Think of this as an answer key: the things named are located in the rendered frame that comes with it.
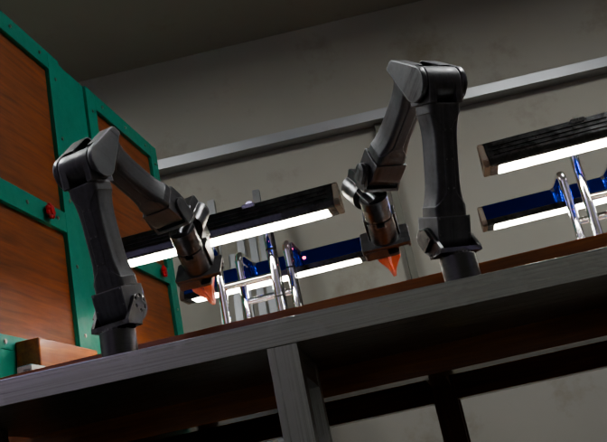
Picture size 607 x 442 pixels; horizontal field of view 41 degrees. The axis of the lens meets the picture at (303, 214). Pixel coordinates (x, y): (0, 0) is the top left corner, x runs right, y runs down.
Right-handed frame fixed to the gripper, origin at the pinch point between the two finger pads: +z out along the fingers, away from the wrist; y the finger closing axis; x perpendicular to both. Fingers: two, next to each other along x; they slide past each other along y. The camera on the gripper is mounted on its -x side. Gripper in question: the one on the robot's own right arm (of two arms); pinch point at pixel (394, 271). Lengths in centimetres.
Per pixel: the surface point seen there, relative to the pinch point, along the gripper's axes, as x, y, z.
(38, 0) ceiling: -284, 157, -10
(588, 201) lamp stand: -32, -49, 18
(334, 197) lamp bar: -29.2, 10.6, -3.6
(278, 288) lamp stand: -30.2, 32.0, 20.1
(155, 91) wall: -330, 131, 74
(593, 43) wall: -318, -133, 114
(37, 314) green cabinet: -19, 89, 2
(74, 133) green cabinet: -88, 88, -13
